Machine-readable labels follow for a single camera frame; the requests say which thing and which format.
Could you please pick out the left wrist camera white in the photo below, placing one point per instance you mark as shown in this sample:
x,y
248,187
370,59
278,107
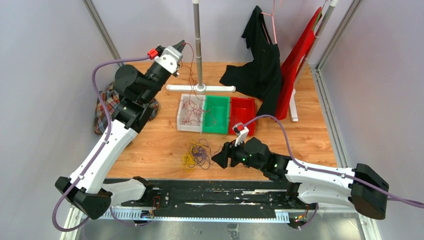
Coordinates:
x,y
169,59

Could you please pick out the pink wire hanger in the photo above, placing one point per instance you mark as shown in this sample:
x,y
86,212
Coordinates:
x,y
272,15

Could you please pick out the green plastic bin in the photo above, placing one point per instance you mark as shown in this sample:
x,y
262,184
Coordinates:
x,y
217,114

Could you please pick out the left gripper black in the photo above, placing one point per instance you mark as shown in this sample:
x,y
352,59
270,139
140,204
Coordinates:
x,y
180,46

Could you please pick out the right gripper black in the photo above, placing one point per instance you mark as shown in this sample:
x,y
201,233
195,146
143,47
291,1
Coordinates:
x,y
229,150

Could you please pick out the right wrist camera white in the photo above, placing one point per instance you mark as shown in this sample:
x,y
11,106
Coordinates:
x,y
241,132

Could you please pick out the white plastic bin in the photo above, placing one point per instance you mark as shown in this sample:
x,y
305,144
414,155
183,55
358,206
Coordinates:
x,y
190,113

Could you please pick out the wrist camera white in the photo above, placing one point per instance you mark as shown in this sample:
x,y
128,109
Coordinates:
x,y
241,132
169,59

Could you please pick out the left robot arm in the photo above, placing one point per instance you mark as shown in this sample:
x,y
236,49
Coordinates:
x,y
85,188

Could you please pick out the aluminium frame rail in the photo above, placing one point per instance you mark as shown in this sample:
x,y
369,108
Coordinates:
x,y
97,20

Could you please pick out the black t-shirt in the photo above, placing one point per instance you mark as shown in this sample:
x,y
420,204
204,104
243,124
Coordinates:
x,y
261,78

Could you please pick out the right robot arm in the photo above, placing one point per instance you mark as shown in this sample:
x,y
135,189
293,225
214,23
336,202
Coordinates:
x,y
356,187

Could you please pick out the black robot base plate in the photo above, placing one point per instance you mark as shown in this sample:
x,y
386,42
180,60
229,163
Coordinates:
x,y
221,199

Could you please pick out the red t-shirt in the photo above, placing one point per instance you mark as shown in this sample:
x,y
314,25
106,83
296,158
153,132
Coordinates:
x,y
290,66

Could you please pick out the red plastic bin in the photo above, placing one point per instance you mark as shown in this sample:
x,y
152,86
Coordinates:
x,y
242,110

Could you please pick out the metal clothes rack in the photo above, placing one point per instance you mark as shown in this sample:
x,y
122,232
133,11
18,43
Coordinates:
x,y
320,21

